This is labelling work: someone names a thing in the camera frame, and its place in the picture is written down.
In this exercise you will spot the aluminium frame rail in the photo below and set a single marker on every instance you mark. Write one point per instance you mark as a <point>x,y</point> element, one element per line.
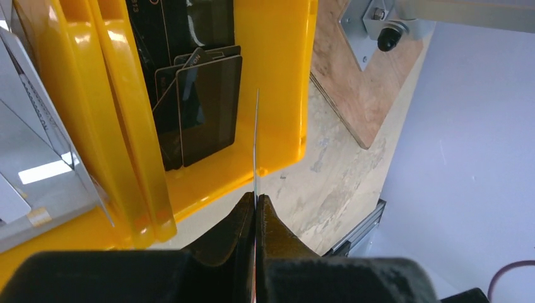
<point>358,241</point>

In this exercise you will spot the thin card edge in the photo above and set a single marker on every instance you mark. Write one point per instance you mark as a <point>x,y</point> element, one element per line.
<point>254,152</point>

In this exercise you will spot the yellow bin right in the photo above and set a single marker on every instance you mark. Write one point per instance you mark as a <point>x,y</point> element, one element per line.
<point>129,40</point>

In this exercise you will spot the black cards stack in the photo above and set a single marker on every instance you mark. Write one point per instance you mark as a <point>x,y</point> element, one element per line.
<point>192,68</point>

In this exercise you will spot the yellow bin left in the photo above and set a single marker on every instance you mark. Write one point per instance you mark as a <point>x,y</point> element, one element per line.
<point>71,65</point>

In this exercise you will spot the wooden board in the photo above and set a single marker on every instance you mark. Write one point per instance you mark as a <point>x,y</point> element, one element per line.
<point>359,81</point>

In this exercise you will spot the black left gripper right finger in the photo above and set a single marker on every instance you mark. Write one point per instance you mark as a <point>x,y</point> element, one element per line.
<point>289,271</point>

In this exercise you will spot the yellow bin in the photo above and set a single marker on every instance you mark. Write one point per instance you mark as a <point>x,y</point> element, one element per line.
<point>71,65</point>
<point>129,40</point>

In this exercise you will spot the metal bracket with knob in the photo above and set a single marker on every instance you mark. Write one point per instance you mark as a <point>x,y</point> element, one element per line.
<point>379,25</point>

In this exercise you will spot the silver cards stack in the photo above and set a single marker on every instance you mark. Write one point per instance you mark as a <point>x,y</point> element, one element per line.
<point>44,182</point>

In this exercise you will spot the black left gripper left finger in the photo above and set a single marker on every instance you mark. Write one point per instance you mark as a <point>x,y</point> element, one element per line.
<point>216,267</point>

